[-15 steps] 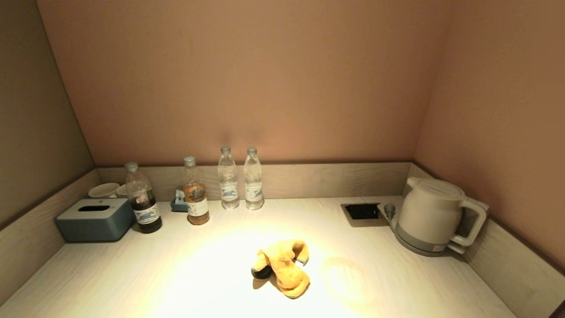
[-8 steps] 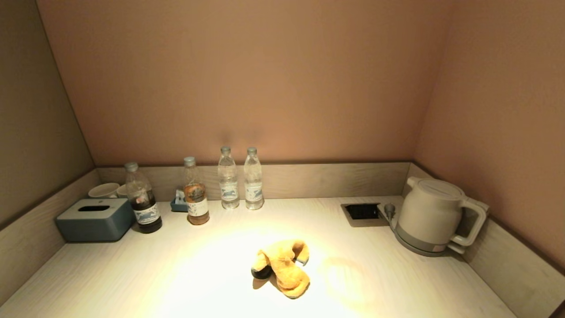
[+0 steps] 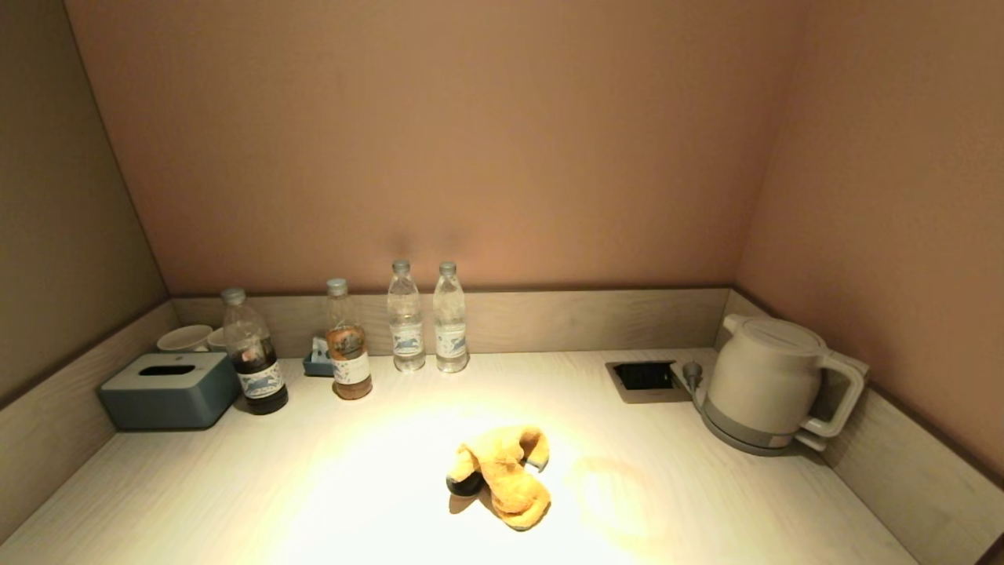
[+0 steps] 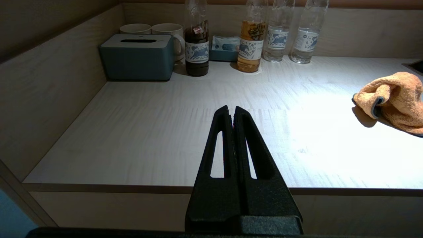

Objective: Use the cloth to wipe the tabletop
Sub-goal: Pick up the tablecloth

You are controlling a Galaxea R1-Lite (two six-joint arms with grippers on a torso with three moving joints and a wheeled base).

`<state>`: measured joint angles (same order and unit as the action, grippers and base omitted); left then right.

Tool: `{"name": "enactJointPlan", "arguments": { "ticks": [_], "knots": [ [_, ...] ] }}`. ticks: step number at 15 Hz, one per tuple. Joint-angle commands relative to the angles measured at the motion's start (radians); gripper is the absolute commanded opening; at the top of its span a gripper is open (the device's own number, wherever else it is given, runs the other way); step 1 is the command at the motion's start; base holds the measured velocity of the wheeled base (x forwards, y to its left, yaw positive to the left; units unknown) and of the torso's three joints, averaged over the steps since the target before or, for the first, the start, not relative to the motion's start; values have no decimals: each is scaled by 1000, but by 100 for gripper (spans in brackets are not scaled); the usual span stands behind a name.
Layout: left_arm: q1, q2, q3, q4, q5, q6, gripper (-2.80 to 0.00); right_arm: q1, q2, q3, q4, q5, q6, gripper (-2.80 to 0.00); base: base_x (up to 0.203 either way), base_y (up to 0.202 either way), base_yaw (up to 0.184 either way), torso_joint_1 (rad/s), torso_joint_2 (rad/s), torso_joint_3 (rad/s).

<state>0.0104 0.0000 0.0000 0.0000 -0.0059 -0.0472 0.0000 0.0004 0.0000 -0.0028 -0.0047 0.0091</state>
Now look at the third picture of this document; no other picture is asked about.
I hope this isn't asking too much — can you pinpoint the recessed black power socket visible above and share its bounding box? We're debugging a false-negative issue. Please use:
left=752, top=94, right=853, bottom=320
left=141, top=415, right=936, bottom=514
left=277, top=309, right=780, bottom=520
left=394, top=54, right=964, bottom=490
left=605, top=360, right=693, bottom=404

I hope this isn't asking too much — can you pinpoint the orange microfibre cloth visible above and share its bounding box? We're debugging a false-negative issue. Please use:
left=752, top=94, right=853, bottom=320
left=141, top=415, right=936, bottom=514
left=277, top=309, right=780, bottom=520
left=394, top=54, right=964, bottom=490
left=446, top=425, right=552, bottom=532

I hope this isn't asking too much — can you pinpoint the plastic bottle amber liquid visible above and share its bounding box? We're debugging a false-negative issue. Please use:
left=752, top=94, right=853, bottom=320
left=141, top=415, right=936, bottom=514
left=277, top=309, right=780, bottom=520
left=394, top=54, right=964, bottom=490
left=325, top=278, right=373, bottom=401

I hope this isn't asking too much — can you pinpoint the white electric kettle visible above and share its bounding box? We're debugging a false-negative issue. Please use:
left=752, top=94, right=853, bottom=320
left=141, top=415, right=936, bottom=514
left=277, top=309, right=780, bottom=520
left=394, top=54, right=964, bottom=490
left=704, top=314, right=865, bottom=442

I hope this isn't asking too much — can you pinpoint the clear water bottle blue label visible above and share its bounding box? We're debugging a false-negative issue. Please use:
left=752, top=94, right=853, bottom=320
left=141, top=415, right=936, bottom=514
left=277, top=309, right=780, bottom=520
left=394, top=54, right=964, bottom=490
left=433, top=261, right=470, bottom=374
left=387, top=260, right=427, bottom=373

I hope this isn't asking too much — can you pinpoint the plastic bottle dark liquid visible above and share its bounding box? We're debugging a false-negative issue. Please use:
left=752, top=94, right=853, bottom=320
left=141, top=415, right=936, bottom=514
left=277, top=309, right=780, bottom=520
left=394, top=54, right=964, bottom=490
left=220, top=288, right=289, bottom=415

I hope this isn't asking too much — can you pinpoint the grey kettle base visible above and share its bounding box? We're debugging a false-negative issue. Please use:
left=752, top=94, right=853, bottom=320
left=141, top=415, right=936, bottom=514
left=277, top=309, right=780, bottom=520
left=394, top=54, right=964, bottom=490
left=698, top=404, right=828, bottom=457

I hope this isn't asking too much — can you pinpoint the grey plug with cable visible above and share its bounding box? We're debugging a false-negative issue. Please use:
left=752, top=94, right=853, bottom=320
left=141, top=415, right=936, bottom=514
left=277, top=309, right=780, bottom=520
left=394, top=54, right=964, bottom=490
left=682, top=360, right=709, bottom=413

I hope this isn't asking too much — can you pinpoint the blue-grey tissue box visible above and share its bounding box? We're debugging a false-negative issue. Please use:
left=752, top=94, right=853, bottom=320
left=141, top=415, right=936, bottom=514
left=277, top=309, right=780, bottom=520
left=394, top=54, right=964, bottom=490
left=98, top=352, right=242, bottom=431

